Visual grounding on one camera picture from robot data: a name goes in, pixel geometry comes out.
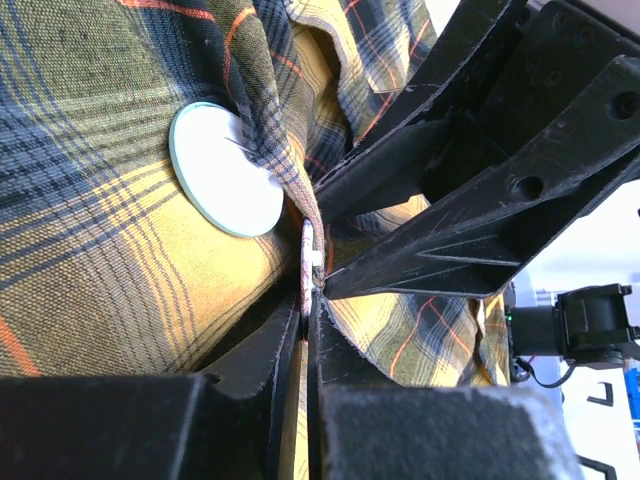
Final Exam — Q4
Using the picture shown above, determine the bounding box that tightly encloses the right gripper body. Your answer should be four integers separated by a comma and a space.
421, 1, 639, 200

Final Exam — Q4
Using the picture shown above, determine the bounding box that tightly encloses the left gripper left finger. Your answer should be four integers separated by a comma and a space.
1, 296, 301, 479

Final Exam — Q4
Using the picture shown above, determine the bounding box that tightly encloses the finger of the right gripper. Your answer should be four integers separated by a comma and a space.
316, 1, 526, 223
324, 55, 639, 299

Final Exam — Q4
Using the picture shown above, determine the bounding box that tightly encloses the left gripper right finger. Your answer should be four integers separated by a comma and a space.
307, 299, 583, 479

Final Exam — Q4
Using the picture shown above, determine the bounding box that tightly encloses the yellow plaid shirt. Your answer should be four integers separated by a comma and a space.
0, 0, 511, 480

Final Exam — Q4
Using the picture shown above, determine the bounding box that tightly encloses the round green white brooch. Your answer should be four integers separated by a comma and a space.
168, 102, 284, 238

